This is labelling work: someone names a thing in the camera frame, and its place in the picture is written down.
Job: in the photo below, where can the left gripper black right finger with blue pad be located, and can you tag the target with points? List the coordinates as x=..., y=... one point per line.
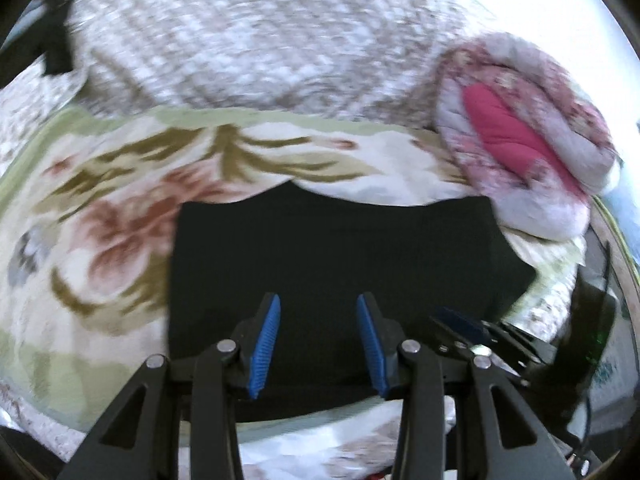
x=454, y=404

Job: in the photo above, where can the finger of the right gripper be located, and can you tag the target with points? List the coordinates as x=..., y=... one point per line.
x=460, y=319

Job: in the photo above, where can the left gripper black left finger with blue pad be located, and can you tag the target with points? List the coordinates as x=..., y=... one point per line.
x=137, y=436

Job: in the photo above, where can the black pants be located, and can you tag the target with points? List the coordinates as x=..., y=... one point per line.
x=318, y=254

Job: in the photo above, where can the pink floral rolled comforter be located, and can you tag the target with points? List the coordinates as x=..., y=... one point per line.
x=524, y=135

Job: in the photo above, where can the floral fleece blanket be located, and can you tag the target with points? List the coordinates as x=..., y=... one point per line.
x=88, y=208

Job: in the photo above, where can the quilted white beige bedspread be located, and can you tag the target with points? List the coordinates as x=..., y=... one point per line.
x=350, y=59

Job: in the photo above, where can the dark clothes pile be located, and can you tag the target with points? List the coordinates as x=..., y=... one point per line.
x=47, y=36

